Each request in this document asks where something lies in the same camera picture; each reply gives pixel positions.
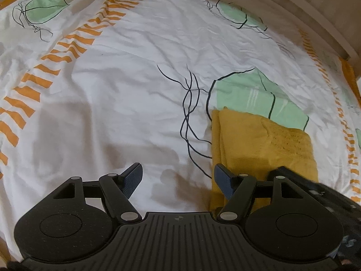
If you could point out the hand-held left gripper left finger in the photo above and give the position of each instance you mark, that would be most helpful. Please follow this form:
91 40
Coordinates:
132 179

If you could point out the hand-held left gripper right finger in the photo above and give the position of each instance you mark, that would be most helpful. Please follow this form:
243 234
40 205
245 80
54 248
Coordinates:
224 180

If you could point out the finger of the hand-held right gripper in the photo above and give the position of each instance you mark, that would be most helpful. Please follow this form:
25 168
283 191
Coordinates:
296 176

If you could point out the mustard yellow knit garment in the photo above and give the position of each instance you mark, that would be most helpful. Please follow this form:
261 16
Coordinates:
253 141

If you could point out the white printed blanket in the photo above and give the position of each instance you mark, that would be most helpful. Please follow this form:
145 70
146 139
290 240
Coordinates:
127 76

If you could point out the wooden bed frame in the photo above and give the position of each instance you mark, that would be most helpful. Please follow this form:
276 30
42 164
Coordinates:
296 2

